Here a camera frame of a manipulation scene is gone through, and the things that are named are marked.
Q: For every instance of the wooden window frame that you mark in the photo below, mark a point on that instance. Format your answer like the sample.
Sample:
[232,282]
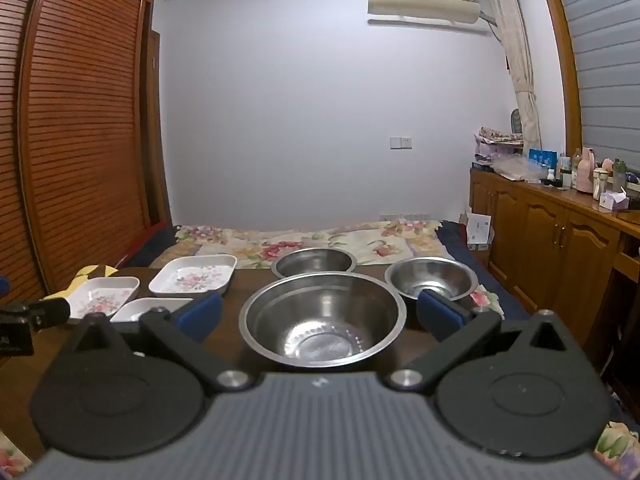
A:
[562,60]

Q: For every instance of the white cardboard box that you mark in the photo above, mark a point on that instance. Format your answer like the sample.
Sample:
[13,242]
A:
[479,230]

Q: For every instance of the small stainless steel bowl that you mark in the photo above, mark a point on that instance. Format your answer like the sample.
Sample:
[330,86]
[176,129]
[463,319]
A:
[430,275]

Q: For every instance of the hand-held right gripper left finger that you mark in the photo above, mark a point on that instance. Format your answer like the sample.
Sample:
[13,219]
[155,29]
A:
[199,316]

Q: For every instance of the medium stainless steel bowl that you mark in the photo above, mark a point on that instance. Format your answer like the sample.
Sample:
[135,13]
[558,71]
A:
[312,262]

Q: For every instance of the wooden cabinet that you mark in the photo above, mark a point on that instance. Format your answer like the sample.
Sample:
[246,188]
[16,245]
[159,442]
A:
[540,240]

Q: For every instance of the blue packet box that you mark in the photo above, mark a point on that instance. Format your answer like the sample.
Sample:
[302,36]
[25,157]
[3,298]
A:
[542,157]

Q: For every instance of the small white dish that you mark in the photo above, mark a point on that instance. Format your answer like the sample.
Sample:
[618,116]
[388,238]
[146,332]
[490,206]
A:
[145,305]

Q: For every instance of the large stainless steel bowl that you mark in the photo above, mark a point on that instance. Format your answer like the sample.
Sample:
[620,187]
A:
[320,320]

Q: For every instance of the clear plastic bag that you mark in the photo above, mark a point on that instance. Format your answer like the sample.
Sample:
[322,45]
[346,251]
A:
[515,167]

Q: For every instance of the small green fan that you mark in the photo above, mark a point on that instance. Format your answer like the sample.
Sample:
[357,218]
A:
[515,121]

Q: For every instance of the medium white floral dish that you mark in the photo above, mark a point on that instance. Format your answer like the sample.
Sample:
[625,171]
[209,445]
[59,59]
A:
[100,297]

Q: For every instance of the large white floral dish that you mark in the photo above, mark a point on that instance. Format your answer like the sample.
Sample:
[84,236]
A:
[192,275]

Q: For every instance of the white bottle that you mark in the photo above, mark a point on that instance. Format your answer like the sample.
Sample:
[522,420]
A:
[599,185]

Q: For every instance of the floral bedsheet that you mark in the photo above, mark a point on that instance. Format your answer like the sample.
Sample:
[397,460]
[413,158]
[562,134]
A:
[260,242]

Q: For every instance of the grey window blind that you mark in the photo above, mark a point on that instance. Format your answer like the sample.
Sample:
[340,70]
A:
[605,60]

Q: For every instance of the pile of folded cloths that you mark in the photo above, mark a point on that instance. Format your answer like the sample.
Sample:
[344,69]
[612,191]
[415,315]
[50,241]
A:
[497,135]

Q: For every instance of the yellow plush toy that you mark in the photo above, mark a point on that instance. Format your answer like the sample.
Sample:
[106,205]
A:
[85,275]

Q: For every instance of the cream patterned curtain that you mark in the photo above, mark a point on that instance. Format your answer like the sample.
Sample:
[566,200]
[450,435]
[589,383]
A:
[520,60]

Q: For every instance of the green capped bottle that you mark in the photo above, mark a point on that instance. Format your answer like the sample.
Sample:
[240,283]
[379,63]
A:
[620,175]

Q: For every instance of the small white paper box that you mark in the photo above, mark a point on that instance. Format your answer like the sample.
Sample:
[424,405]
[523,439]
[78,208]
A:
[614,201]

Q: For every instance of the pink thermos bottle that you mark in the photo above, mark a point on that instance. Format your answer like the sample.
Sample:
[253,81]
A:
[586,172]

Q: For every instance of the wooden slatted wardrobe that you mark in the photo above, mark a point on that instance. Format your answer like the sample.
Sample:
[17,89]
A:
[75,110]

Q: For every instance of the white wall switch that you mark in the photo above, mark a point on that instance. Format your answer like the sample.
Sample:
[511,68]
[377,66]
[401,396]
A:
[400,143]

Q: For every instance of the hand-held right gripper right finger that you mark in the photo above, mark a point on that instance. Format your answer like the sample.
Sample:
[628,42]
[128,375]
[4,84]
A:
[440,317]

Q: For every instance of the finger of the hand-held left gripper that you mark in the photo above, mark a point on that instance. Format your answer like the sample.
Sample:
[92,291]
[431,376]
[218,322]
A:
[50,312]
[3,285]

